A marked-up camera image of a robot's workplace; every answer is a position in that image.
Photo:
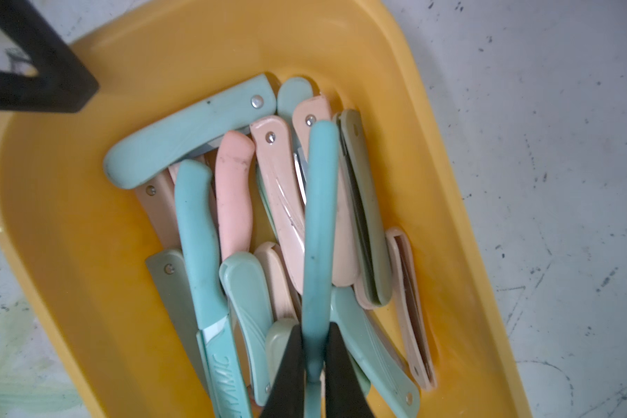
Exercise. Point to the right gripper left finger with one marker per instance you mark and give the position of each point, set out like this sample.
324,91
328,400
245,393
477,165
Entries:
288,392

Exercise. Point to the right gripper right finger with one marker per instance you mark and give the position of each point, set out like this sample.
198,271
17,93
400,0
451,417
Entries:
343,394

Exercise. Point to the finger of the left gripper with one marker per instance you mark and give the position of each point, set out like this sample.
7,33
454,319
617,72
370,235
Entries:
62,83

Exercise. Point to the yellow plastic storage box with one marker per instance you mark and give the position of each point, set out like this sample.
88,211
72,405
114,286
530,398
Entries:
78,245

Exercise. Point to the teal fruit knife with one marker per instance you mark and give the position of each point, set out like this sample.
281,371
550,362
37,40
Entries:
200,246
320,217

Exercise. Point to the teal fruit knife in box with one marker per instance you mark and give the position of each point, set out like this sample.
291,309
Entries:
200,246

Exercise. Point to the light teal folding knife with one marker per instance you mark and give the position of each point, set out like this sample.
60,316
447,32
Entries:
189,132

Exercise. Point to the beige pink folding knife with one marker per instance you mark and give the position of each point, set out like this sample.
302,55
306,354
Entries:
408,308

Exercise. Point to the sage green folding knife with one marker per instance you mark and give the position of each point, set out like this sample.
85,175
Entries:
374,288

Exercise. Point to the pale pink folding knife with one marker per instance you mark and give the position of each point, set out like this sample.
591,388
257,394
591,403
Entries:
346,269
275,158

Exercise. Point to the floral pink table mat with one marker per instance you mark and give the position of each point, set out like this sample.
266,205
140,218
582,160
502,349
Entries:
530,99

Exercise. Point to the salmon pink knife handle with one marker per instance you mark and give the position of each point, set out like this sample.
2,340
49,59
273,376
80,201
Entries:
234,205

